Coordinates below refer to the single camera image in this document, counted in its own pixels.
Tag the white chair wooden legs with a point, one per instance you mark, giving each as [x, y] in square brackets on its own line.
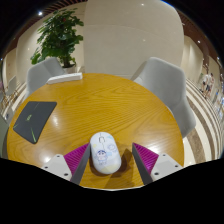
[12, 86]

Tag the black mouse pad green lines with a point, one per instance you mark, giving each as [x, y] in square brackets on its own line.
[34, 120]

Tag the white power strip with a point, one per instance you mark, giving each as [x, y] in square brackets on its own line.
[64, 78]

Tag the grey shell chair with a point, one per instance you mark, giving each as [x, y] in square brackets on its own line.
[166, 83]
[41, 75]

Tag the white cartoon-print computer mouse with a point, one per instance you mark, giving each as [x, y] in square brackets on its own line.
[105, 153]

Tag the person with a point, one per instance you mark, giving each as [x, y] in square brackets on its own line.
[205, 82]
[210, 85]

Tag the green potted plant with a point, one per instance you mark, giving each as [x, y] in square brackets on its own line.
[60, 36]

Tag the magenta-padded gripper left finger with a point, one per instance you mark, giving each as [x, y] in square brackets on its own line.
[58, 166]

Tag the grey-green armchair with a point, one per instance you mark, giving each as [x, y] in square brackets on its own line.
[2, 133]

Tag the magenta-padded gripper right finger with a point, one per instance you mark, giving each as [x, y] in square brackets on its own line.
[165, 165]

